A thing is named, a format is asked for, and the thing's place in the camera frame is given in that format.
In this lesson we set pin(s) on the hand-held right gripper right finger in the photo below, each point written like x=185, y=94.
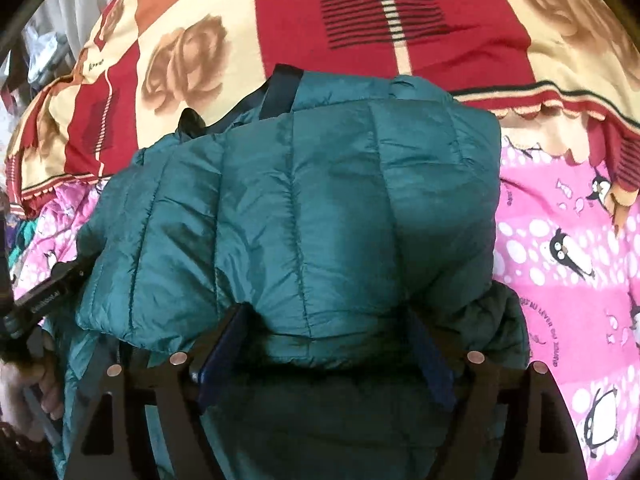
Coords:
x=435, y=375

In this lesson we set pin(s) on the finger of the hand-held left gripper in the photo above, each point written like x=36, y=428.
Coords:
x=75, y=272

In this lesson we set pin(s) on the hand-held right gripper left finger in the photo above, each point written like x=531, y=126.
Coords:
x=220, y=360

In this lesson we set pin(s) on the dark green puffer jacket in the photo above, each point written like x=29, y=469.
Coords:
x=310, y=210

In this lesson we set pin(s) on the person's left hand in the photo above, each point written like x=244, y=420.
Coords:
x=30, y=395

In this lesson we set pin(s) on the teal cloth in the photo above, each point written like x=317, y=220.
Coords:
x=25, y=232

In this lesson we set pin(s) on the pink penguin print blanket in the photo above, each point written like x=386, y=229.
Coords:
x=565, y=310

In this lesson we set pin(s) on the pale grey curtain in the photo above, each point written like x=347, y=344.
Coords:
x=75, y=15

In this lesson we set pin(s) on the rose patterned checked blanket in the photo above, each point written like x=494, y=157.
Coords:
x=440, y=75

